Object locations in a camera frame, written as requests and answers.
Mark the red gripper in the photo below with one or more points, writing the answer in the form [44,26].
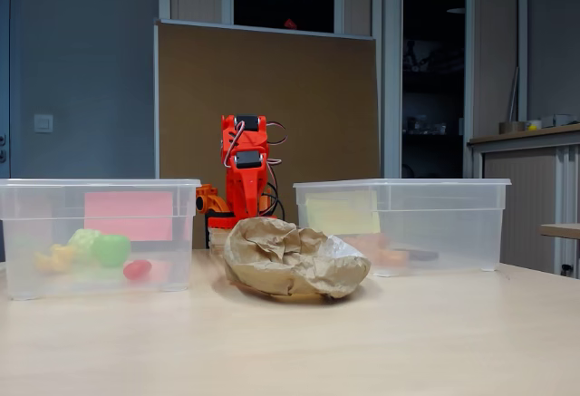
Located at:
[247,186]

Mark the red toy chili pepper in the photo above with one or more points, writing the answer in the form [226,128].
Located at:
[137,269]

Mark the green toy apple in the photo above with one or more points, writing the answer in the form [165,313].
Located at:
[112,250]

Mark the orange toy waffle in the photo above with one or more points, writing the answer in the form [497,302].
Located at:
[392,257]

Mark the light green toy cauliflower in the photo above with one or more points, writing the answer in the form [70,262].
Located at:
[81,242]

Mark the brown toy chocolate bar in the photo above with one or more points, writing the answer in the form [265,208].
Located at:
[421,255]

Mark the yellow toy banana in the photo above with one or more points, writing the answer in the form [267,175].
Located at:
[54,257]

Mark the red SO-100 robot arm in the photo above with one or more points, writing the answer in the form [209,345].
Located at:
[244,138]

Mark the yellow-green paper label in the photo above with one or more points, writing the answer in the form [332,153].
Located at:
[344,212]

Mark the pink paper label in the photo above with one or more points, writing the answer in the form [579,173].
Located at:
[127,217]

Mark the clear plastic bin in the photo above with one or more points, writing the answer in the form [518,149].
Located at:
[430,215]
[41,242]

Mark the wooden base block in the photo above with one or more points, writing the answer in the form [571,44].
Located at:
[217,237]

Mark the crumpled brown paper bag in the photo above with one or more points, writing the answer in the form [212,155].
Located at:
[294,269]

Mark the brown pinboard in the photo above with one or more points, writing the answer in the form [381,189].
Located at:
[195,97]

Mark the grey cabinet with wooden top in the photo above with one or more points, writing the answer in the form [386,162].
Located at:
[521,187]

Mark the small yellow object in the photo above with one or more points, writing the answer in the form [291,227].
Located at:
[533,127]

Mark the wooden side table edge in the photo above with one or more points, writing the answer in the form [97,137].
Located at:
[562,230]

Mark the white light switch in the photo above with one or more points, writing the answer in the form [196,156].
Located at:
[43,123]

